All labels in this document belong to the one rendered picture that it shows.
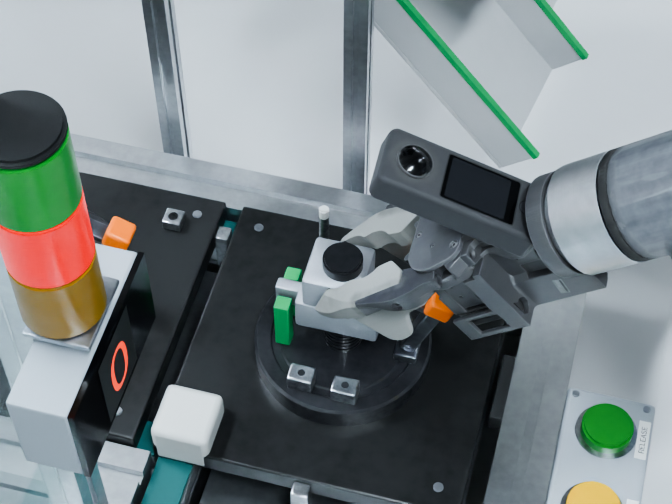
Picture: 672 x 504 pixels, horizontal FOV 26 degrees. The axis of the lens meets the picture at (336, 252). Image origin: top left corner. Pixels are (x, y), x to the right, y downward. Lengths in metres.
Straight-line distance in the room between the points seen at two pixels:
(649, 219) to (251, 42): 0.72
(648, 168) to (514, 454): 0.32
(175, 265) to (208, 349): 0.09
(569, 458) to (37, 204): 0.54
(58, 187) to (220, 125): 0.73
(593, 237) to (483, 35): 0.40
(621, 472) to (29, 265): 0.54
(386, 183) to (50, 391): 0.26
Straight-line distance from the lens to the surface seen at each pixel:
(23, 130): 0.73
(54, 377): 0.85
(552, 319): 1.22
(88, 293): 0.82
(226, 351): 1.17
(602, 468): 1.14
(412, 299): 1.00
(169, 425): 1.11
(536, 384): 1.18
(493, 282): 0.99
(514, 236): 0.96
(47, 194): 0.74
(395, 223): 1.05
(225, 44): 1.54
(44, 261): 0.78
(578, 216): 0.93
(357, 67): 1.20
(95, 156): 1.32
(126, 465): 1.14
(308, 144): 1.44
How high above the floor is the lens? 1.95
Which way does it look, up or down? 54 degrees down
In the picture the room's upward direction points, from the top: straight up
